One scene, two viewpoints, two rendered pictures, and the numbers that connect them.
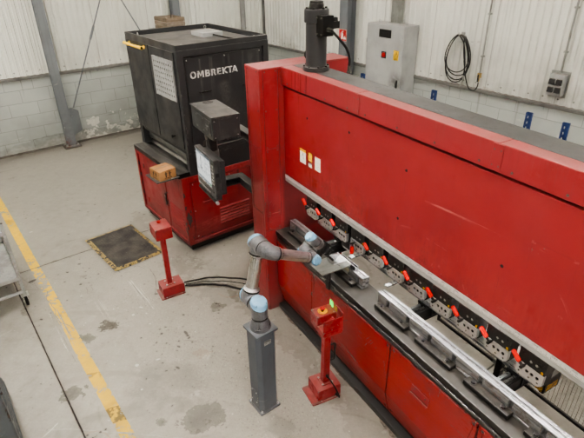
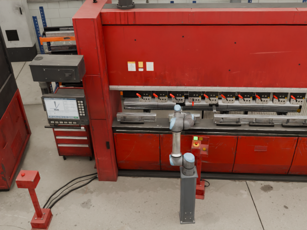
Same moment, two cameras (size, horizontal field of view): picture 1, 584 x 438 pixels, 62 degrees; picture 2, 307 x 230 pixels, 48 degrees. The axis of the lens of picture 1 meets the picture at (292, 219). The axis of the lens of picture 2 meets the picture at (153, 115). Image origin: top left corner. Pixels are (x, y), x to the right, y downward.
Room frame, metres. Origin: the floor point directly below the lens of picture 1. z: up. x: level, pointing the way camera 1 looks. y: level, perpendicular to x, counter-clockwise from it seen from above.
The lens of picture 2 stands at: (1.30, 2.70, 3.45)
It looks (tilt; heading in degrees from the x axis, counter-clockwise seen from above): 35 degrees down; 306
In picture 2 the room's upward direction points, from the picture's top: 2 degrees counter-clockwise
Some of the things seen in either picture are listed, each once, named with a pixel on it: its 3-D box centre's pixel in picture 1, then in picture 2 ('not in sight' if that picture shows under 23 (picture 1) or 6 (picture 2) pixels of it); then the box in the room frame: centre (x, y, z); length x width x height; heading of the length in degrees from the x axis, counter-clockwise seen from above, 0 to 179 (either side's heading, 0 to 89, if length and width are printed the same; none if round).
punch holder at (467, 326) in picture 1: (472, 318); (279, 96); (2.11, -1.00, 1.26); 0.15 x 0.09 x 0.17; 30
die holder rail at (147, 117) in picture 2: (308, 235); (136, 117); (3.60, -0.13, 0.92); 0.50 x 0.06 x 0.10; 30
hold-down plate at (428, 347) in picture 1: (434, 352); (261, 124); (2.23, -0.87, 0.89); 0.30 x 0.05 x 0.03; 30
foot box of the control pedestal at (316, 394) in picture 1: (321, 386); (197, 188); (2.72, -0.21, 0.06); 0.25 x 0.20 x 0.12; 114
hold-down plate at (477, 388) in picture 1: (487, 396); (294, 124); (1.88, -1.07, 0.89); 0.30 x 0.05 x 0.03; 30
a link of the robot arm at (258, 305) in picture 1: (258, 307); (188, 159); (2.63, 0.24, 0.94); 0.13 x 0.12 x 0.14; 30
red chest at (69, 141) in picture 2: not in sight; (76, 125); (4.59, 0.04, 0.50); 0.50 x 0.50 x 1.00; 30
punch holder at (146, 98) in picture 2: (315, 207); (145, 94); (3.49, -0.19, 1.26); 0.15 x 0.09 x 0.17; 30
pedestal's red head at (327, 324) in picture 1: (326, 317); (200, 146); (2.73, -0.24, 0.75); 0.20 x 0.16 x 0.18; 24
